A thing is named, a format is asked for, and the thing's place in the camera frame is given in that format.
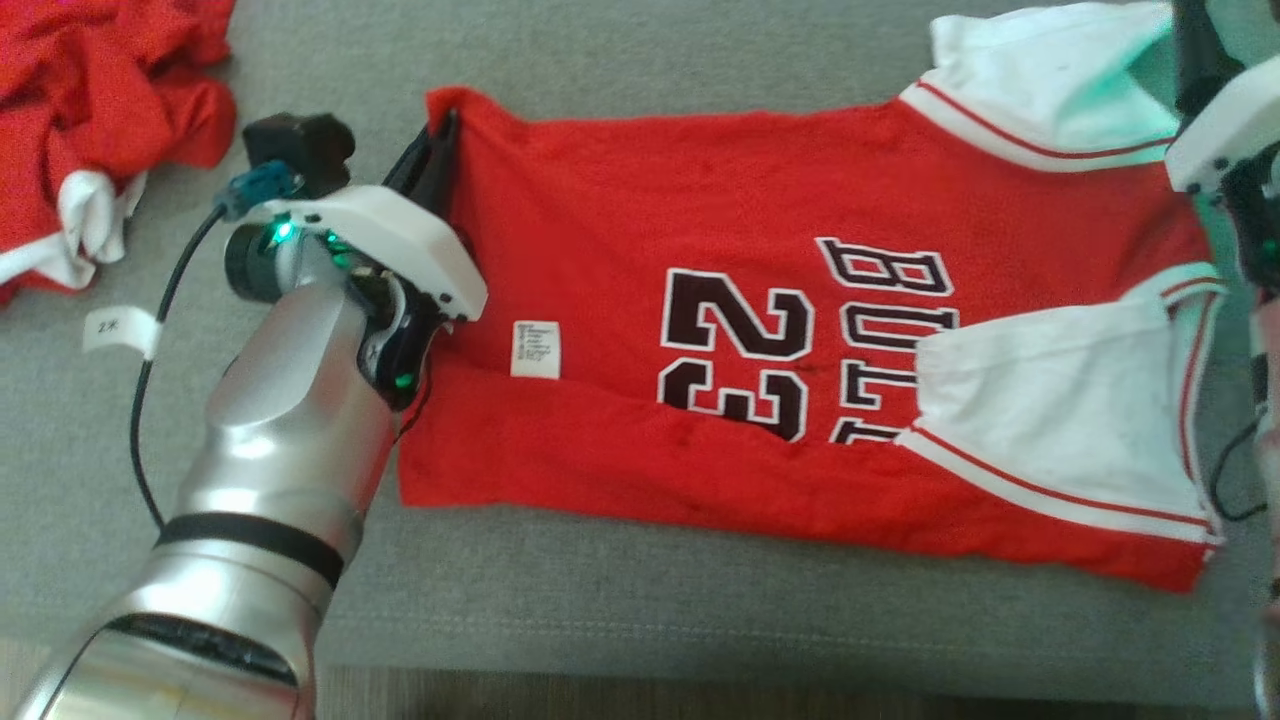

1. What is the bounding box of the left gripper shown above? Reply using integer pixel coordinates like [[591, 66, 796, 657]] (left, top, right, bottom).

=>
[[225, 108, 488, 411]]

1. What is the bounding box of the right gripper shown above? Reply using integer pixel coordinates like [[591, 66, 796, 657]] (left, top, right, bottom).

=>
[[1165, 0, 1280, 291]]

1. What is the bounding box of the red Bulls 23 jersey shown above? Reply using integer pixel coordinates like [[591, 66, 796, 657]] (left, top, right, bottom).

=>
[[397, 0, 1231, 593]]

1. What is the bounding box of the red white-trimmed garment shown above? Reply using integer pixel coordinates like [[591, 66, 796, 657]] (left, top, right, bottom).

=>
[[0, 0, 239, 303]]

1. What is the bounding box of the grey sofa chaise cushion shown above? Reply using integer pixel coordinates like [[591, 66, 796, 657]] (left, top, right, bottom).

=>
[[0, 0, 1280, 706]]

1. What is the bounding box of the white cable tag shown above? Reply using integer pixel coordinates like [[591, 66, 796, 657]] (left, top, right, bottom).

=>
[[83, 305, 161, 361]]

